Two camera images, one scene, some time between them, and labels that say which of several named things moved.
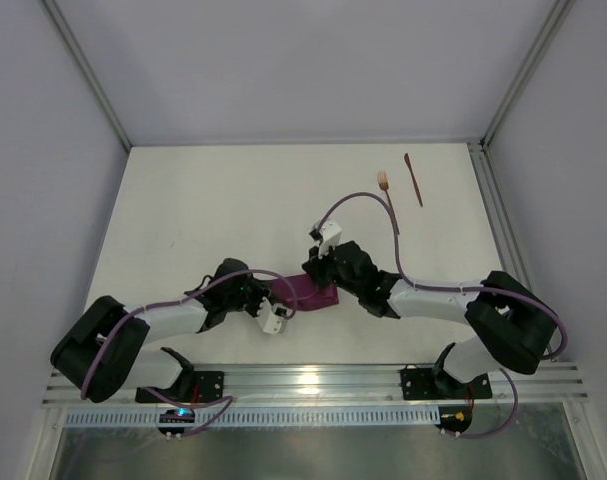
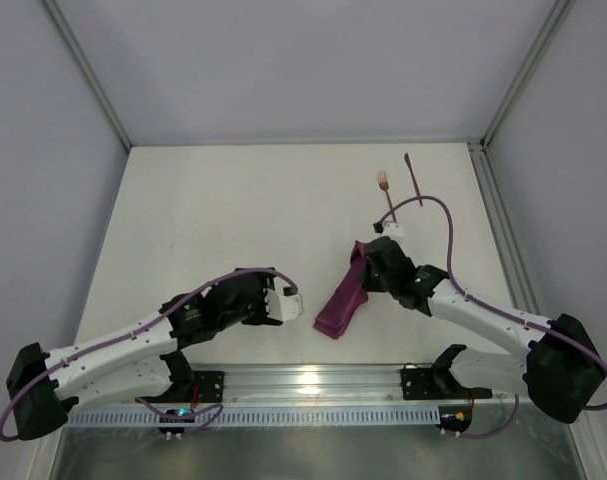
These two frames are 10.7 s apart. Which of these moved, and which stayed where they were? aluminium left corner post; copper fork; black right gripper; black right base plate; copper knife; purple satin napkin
Moved: black right gripper; purple satin napkin
Stayed: aluminium left corner post; copper knife; copper fork; black right base plate
